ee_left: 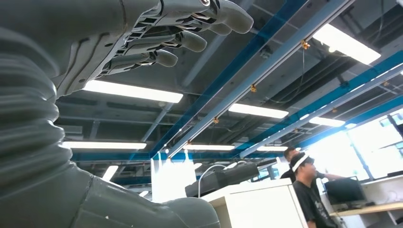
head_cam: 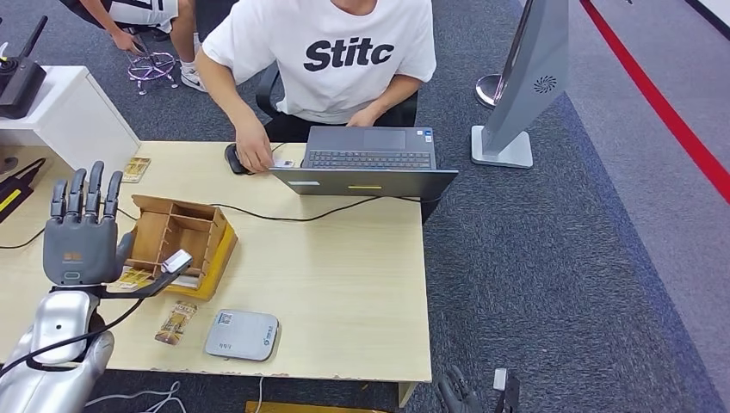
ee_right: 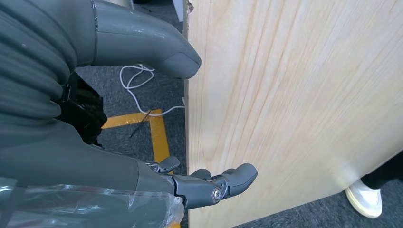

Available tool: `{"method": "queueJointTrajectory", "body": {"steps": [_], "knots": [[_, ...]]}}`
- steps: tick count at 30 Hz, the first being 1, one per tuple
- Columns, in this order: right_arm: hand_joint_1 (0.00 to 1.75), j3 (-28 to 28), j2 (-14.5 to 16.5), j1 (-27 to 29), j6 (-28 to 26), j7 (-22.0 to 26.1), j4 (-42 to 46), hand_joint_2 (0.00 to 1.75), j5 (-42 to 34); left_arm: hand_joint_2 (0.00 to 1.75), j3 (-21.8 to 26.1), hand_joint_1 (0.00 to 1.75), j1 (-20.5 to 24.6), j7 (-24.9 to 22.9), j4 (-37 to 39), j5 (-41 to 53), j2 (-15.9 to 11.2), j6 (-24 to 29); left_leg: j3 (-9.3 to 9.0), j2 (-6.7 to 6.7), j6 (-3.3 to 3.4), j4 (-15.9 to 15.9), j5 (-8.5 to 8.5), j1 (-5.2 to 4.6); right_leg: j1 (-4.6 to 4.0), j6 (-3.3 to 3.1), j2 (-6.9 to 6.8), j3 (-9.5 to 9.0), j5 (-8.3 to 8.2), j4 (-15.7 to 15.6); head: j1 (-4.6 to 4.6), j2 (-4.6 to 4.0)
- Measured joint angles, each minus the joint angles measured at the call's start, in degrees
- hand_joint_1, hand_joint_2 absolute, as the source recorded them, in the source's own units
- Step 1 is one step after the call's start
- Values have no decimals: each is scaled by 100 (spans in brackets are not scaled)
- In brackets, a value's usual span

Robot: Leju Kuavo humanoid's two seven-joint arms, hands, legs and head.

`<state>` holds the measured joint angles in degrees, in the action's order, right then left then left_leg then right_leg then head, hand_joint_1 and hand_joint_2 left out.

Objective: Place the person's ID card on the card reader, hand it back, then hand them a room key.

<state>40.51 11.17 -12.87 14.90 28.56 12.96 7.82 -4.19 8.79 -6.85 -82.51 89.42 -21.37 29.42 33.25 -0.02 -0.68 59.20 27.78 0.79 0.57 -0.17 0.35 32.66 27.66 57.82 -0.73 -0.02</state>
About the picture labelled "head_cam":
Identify white floor cables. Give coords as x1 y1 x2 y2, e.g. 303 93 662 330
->
85 380 189 413

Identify black device with yellow label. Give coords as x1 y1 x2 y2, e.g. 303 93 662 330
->
0 157 48 225

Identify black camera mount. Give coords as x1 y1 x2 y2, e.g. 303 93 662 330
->
96 268 179 301
494 370 522 413

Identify grey card reader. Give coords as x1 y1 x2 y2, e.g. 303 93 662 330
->
204 309 281 363

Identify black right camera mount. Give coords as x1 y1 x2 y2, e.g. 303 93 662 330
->
494 370 522 413

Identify chrome stanchion base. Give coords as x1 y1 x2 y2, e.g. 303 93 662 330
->
474 74 506 109

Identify brown printed room key card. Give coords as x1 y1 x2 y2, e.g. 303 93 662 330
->
121 157 152 185
154 301 200 347

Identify person's right hand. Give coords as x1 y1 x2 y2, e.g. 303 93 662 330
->
234 122 275 174

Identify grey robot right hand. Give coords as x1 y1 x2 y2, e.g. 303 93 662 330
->
436 364 486 413

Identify person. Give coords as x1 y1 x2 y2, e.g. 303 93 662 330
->
59 0 209 94
195 0 438 175

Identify cardboard compartment organizer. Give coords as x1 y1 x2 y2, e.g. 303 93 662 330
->
124 194 229 280

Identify black radio controller with antenna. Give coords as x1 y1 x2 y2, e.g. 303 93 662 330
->
0 15 50 120

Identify black computer mouse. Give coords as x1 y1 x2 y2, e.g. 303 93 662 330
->
224 143 255 176

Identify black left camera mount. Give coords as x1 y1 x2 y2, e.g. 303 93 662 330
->
96 268 179 301

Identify grey kiosk stand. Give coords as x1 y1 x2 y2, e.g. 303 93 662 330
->
470 0 570 170

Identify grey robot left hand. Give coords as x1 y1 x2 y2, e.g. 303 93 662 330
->
42 160 136 288

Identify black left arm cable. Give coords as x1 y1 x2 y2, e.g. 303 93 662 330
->
0 296 146 380

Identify chrome stool base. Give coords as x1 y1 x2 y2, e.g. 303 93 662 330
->
126 50 179 97

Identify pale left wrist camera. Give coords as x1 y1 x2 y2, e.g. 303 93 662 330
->
161 250 194 274

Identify white cabinet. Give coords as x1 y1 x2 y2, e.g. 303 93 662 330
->
0 65 141 200

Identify dark grey laptop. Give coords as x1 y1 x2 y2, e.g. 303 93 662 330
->
269 126 461 201

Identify long black power cable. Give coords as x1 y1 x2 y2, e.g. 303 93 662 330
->
0 195 440 250

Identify yellow box tray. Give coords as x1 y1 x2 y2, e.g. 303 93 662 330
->
165 222 239 302

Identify yellow board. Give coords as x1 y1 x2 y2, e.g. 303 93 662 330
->
244 400 372 413

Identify person's left hand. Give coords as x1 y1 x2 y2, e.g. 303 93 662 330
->
346 107 380 128

